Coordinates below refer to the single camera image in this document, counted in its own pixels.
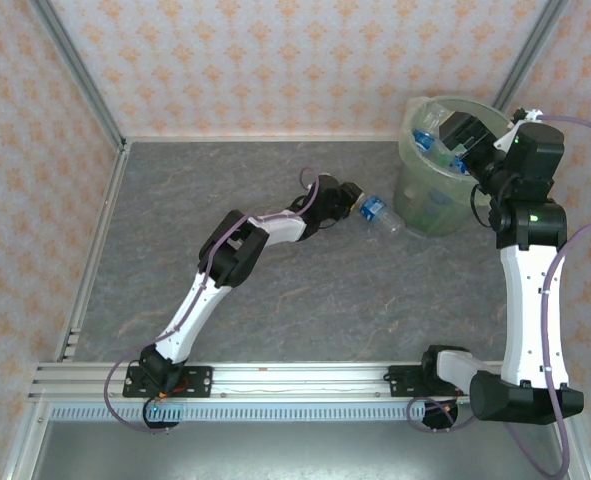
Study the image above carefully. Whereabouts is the grey slotted cable duct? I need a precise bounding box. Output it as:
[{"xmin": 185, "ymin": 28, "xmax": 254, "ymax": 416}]
[{"xmin": 49, "ymin": 403, "xmax": 479, "ymax": 422}]

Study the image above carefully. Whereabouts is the blue label bottle white cap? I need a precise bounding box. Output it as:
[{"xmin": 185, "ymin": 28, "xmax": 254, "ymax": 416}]
[
  {"xmin": 412, "ymin": 128, "xmax": 437, "ymax": 157},
  {"xmin": 357, "ymin": 192, "xmax": 406, "ymax": 236}
]

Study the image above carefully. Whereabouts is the aluminium side frame rail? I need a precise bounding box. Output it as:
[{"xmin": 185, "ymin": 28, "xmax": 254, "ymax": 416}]
[{"xmin": 54, "ymin": 142, "xmax": 132, "ymax": 364}]

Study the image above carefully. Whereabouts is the translucent green lined bin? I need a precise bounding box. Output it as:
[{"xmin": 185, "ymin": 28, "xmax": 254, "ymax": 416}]
[{"xmin": 392, "ymin": 94, "xmax": 514, "ymax": 239}]

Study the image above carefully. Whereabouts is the aluminium frame post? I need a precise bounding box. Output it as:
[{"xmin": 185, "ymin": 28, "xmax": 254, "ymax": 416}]
[
  {"xmin": 27, "ymin": 0, "xmax": 128, "ymax": 151},
  {"xmin": 497, "ymin": 0, "xmax": 571, "ymax": 101}
]

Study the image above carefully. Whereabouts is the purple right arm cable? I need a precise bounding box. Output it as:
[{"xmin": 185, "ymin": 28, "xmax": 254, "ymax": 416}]
[{"xmin": 406, "ymin": 113, "xmax": 591, "ymax": 476}]

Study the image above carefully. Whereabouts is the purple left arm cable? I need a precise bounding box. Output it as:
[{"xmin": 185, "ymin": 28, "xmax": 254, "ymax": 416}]
[{"xmin": 103, "ymin": 166, "xmax": 329, "ymax": 435}]

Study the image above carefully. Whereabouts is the grey metal shelf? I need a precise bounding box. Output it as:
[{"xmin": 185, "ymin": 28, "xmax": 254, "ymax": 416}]
[{"xmin": 4, "ymin": 399, "xmax": 591, "ymax": 480}]

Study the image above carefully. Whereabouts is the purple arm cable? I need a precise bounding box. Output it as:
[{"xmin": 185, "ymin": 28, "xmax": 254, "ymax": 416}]
[
  {"xmin": 103, "ymin": 166, "xmax": 329, "ymax": 435},
  {"xmin": 406, "ymin": 113, "xmax": 591, "ymax": 476}
]

